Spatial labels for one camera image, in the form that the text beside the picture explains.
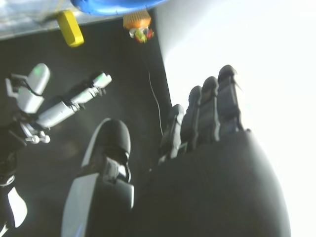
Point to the yellow wooden blocks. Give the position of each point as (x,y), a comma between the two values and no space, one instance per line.
(71,29)

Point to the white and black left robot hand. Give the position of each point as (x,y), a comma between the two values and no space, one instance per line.
(197,192)

